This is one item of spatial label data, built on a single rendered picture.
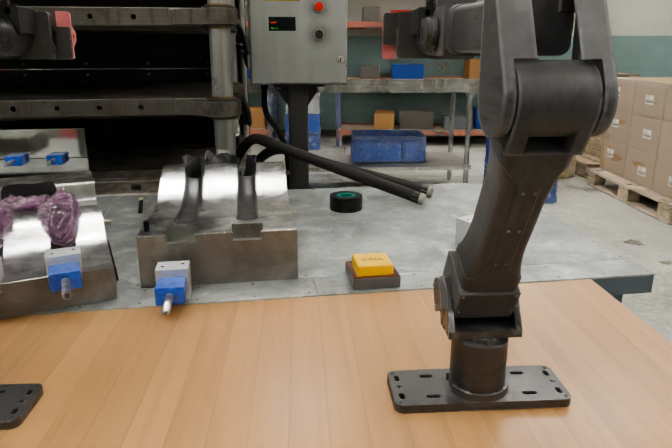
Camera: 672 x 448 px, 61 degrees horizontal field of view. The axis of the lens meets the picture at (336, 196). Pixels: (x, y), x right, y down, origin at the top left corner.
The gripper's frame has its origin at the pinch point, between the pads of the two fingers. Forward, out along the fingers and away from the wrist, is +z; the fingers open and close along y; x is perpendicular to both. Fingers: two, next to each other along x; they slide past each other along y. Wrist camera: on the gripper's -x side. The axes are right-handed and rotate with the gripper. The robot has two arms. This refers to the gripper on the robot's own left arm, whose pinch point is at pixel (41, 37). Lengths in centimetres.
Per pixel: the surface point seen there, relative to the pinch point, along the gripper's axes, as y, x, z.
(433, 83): -143, 25, 340
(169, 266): -19.5, 34.8, -10.3
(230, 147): -20, 29, 69
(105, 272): -9.7, 35.5, -10.4
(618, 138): -301, 71, 353
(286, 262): -38, 37, -4
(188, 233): -20.9, 32.4, -1.0
